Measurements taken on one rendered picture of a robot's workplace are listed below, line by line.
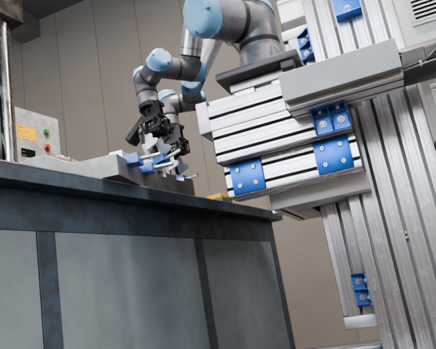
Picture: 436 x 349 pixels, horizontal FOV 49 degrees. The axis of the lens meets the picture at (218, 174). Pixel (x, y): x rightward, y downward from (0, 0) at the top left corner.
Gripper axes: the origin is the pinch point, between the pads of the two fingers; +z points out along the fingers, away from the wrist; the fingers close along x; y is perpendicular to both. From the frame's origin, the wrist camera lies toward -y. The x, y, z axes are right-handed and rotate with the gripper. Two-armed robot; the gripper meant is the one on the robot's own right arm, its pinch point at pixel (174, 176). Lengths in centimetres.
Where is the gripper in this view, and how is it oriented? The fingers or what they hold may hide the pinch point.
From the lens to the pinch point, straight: 188.9
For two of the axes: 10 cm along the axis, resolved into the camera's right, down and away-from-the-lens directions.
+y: 8.6, -2.6, -4.5
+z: 1.6, 9.6, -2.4
